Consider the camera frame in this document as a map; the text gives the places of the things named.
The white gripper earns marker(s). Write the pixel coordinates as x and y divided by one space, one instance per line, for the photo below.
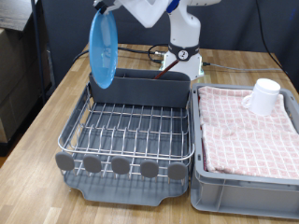
146 12

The blue plastic plate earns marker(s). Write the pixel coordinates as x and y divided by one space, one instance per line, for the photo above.
103 53

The brown wooden spoon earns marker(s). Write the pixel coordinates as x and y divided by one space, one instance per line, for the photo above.
166 69

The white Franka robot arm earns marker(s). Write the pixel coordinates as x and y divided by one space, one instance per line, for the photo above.
185 31

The wooden shelf board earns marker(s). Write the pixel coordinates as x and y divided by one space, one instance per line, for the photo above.
14 12

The dark grey cutlery holder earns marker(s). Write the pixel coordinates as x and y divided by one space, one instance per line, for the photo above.
140 90

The cardboard box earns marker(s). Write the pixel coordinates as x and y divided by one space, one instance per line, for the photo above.
12 121
21 62

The white mug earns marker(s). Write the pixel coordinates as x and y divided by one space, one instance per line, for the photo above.
263 99

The grey drain tray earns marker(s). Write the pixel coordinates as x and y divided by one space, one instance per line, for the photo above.
124 194

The pink checked towel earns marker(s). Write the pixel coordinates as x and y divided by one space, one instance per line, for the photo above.
243 140

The grey plastic crate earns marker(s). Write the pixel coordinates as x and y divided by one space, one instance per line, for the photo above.
236 196

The black metal shelf post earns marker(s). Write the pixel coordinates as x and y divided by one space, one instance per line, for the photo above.
38 46

